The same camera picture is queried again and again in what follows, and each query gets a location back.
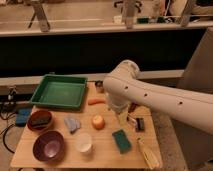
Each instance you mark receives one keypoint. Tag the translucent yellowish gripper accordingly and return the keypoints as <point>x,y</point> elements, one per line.
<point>122,117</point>

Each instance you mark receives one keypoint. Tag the green plastic tray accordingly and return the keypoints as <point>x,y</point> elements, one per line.
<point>60,91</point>

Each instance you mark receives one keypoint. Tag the orange round fruit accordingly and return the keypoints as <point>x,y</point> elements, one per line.
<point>98,122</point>

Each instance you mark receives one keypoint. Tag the white plastic cup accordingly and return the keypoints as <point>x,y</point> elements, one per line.
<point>83,143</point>

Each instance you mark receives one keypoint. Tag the yellowish white scrub brush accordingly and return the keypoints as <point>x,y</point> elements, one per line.
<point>148,155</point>

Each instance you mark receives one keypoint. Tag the brown pine cone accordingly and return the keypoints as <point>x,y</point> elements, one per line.
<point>132,107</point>

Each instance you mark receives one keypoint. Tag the black eraser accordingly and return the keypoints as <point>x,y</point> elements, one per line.
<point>40,121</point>

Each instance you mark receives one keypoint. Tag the green sponge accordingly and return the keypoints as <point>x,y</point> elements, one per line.
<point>121,141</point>

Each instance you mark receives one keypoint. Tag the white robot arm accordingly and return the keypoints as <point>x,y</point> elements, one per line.
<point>122,86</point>

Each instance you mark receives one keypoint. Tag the orange carrot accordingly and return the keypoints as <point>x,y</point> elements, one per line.
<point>96,101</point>

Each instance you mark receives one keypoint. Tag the blue sponge beside table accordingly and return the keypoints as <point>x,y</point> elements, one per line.
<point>22,116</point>

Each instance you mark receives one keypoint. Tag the purple bowl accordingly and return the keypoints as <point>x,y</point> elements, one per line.
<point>49,146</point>

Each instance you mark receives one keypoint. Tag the light blue crumpled cloth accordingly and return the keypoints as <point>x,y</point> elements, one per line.
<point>72,124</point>

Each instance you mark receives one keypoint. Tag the reddish brown bowl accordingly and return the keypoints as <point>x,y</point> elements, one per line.
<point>38,114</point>

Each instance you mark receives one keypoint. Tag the small metal cup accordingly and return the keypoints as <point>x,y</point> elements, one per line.
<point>99,86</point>

